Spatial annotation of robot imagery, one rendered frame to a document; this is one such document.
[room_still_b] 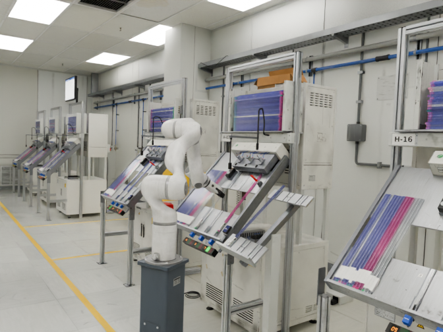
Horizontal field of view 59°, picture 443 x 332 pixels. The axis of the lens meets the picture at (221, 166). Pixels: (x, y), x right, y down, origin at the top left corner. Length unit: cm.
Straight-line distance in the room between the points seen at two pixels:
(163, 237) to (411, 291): 108
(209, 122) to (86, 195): 345
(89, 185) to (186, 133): 488
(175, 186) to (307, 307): 154
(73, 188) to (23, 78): 467
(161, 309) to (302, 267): 119
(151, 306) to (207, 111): 236
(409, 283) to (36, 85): 1006
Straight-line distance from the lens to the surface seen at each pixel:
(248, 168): 264
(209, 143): 395
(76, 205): 686
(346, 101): 417
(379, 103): 396
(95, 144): 686
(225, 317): 246
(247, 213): 241
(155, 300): 202
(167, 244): 195
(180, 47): 588
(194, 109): 386
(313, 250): 291
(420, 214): 188
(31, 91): 1085
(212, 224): 252
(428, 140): 204
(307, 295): 297
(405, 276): 171
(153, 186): 192
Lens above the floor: 128
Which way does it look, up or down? 3 degrees down
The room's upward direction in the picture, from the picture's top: 2 degrees clockwise
